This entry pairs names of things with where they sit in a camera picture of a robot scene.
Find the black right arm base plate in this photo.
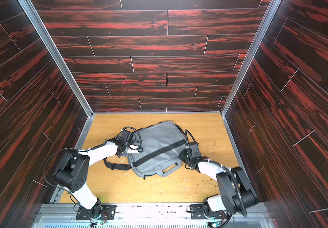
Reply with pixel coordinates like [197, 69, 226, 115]
[187, 204, 227, 220]

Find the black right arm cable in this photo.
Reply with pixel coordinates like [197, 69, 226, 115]
[184, 129, 249, 217]

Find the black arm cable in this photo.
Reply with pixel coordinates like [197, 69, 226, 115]
[184, 129, 249, 217]
[122, 126, 142, 152]

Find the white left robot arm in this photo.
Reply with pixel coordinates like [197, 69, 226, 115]
[53, 141, 142, 218]

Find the aluminium corner post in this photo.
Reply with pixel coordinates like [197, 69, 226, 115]
[221, 0, 281, 119]
[18, 0, 94, 118]

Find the grey zippered laptop bag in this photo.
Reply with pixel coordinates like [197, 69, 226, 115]
[103, 121, 188, 180]

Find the aluminium front rail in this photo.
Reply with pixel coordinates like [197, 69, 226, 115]
[32, 203, 276, 228]

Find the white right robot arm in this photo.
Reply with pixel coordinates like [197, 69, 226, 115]
[179, 150, 258, 217]

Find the aluminium left corner post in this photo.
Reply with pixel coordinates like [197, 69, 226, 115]
[18, 0, 94, 118]

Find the aluminium right corner post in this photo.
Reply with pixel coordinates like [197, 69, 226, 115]
[221, 0, 281, 119]

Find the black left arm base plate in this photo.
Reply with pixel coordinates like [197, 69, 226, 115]
[75, 204, 117, 221]

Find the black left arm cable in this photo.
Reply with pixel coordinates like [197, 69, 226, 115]
[122, 126, 142, 152]

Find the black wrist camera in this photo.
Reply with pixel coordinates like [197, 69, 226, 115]
[119, 130, 134, 143]
[188, 142, 201, 159]

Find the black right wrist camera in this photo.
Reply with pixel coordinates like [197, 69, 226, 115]
[188, 142, 201, 159]

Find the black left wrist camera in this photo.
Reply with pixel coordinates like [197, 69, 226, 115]
[119, 130, 134, 143]

